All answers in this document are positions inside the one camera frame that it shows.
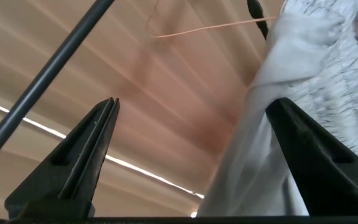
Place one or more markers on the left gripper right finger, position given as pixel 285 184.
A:
pixel 322 168

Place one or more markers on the black clothes rack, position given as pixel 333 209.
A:
pixel 46 77

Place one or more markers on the pink clothes hanger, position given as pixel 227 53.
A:
pixel 213 27

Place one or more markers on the pale grey shorts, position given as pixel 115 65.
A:
pixel 306 62

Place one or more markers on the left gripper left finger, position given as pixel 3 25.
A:
pixel 73 161

